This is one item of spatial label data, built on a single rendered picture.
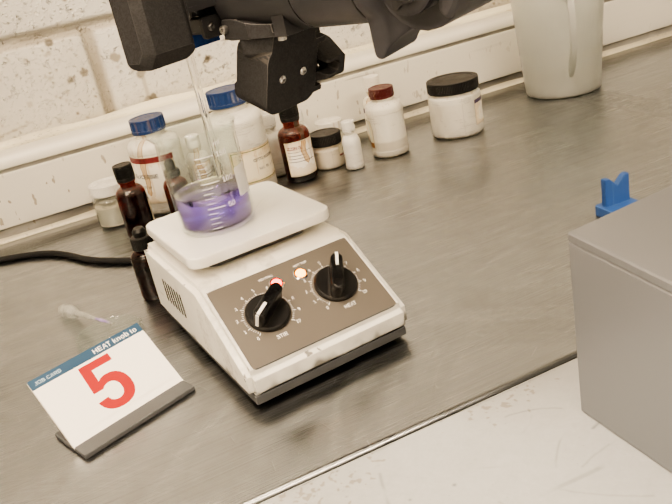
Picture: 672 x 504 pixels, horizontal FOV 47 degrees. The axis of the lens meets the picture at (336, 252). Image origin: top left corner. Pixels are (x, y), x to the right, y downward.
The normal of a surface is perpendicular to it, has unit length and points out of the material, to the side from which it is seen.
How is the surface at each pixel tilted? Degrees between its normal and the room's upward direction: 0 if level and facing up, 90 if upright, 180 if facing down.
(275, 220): 0
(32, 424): 0
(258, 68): 91
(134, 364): 40
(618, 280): 90
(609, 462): 0
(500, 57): 90
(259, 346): 30
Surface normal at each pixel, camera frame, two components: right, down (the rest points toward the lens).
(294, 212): -0.18, -0.90
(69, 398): 0.30, -0.59
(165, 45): 0.76, 0.12
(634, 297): -0.89, 0.33
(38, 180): 0.41, 0.29
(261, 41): -0.31, 0.46
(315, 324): 0.08, -0.65
